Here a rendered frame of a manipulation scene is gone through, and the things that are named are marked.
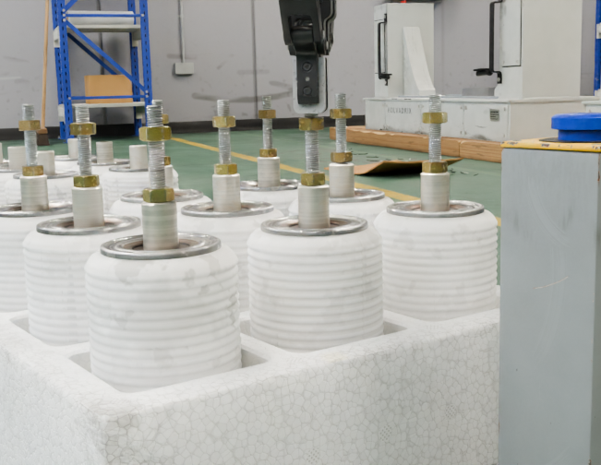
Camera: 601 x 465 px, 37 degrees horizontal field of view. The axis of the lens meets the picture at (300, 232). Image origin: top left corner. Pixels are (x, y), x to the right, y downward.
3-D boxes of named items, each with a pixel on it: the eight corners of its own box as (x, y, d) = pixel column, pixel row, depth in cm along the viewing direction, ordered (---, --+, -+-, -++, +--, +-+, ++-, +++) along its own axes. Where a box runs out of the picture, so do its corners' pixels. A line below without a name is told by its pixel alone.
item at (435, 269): (353, 424, 74) (349, 209, 71) (442, 401, 79) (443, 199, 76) (425, 465, 66) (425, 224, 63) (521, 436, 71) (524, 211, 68)
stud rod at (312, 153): (306, 206, 63) (303, 99, 62) (320, 206, 63) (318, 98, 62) (306, 208, 62) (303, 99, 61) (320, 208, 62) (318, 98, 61)
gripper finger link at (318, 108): (294, 58, 61) (294, 113, 61) (292, 57, 60) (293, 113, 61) (325, 57, 60) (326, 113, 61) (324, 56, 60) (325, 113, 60)
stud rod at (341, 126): (334, 180, 78) (333, 93, 77) (337, 178, 79) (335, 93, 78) (345, 180, 78) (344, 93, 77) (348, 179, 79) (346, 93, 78)
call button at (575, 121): (579, 145, 55) (580, 111, 55) (636, 148, 52) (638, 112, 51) (535, 149, 53) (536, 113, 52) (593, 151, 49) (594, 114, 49)
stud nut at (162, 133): (152, 138, 56) (151, 125, 56) (175, 138, 56) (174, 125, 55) (135, 141, 54) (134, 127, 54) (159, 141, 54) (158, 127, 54)
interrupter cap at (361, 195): (350, 193, 84) (350, 185, 84) (402, 200, 78) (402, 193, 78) (282, 200, 80) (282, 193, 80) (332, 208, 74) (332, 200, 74)
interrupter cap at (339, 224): (390, 230, 63) (390, 220, 63) (313, 244, 58) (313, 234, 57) (315, 220, 68) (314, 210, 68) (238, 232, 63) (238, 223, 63)
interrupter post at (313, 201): (338, 231, 63) (337, 184, 62) (314, 235, 61) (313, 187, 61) (314, 227, 65) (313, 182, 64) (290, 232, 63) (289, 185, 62)
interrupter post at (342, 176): (344, 198, 81) (343, 161, 80) (361, 200, 79) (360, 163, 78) (323, 200, 79) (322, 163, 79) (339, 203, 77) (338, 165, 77)
